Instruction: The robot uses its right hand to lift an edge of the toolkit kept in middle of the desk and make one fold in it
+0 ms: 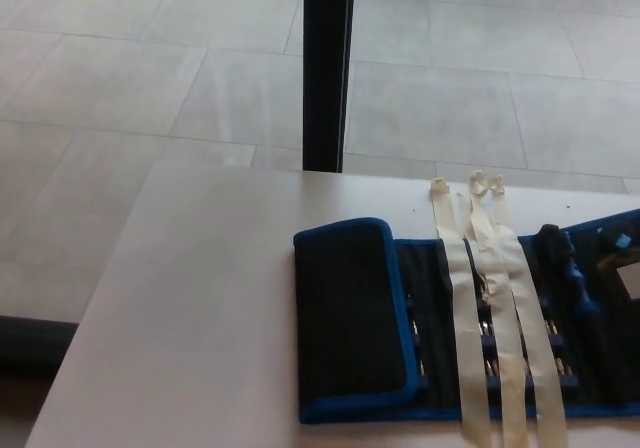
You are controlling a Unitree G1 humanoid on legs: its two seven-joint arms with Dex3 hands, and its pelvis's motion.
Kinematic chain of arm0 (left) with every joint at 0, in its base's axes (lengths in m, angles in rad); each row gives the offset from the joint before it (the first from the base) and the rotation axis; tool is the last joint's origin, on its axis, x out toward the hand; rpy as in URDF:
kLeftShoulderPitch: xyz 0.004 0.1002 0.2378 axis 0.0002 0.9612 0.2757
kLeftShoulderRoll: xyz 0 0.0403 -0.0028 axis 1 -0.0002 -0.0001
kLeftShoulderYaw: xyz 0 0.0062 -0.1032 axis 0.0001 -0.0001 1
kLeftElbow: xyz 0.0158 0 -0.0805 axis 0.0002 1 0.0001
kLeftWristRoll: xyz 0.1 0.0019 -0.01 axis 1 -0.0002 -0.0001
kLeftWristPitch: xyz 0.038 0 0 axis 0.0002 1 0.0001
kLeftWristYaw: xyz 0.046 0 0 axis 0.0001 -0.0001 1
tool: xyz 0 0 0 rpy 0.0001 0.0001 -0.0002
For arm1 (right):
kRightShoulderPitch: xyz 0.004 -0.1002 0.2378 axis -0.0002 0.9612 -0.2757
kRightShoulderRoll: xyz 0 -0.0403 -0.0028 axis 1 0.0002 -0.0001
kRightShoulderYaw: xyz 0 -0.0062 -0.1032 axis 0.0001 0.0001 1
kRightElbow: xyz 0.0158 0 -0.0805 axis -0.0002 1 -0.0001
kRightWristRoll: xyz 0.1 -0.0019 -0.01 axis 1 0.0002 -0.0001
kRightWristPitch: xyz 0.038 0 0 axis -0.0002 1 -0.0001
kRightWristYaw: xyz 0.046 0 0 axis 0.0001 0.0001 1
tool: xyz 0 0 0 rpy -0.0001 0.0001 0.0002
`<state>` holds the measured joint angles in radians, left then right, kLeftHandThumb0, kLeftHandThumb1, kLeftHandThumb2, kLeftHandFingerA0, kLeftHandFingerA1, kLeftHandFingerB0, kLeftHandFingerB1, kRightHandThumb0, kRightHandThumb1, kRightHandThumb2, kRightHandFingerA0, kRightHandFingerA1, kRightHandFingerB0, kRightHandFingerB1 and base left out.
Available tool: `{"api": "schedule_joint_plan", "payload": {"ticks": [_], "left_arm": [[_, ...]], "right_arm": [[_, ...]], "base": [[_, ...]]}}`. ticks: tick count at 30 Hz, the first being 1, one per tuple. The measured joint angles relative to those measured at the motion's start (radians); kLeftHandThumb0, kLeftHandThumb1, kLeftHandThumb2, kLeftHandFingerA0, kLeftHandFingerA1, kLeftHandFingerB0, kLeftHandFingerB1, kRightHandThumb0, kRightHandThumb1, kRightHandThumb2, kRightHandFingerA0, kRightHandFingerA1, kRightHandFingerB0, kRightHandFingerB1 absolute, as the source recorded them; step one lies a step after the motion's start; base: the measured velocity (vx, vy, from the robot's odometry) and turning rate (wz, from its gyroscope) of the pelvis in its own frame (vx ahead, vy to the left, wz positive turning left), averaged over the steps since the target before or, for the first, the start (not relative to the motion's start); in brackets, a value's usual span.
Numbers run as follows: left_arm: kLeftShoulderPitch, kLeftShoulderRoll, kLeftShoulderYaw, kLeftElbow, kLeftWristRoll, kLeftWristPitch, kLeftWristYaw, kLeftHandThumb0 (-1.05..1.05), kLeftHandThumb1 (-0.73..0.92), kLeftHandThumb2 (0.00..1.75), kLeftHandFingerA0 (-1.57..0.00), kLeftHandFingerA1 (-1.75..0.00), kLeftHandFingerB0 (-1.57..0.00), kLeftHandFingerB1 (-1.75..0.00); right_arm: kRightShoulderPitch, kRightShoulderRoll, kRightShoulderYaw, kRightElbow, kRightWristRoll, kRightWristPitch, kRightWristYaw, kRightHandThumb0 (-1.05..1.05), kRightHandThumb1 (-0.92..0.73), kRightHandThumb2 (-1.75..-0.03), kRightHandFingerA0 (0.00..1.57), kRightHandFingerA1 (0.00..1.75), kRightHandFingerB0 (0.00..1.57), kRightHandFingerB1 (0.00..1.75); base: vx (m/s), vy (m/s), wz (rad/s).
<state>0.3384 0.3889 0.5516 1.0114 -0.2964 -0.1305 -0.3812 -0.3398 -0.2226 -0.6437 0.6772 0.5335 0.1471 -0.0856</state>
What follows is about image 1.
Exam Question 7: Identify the black vertical post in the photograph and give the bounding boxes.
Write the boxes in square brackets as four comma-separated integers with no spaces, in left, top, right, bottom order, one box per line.
[302,0,358,173]

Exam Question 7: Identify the wide beige masking tape strip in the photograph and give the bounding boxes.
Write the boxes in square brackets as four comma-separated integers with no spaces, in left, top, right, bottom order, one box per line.
[486,174,570,448]

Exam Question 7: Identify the narrow beige masking tape strip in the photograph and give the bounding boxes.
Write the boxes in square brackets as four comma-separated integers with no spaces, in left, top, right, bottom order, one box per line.
[429,177,494,448]

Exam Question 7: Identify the dark base on floor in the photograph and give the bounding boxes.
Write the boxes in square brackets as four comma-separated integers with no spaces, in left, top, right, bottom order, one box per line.
[0,314,81,368]

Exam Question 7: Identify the crumpled beige masking tape strip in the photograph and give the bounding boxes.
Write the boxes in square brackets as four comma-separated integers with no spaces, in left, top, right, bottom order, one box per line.
[460,168,530,448]

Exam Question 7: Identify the black tool handle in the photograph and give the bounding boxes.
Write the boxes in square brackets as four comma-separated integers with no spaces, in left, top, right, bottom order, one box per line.
[533,223,562,268]

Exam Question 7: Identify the black toolkit roll blue trim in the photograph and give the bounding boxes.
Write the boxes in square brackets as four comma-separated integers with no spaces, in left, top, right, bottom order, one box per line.
[292,204,640,414]

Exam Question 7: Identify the blue screwdriver bit holder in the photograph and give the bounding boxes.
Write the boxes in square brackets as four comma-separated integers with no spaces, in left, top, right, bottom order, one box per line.
[405,292,580,392]

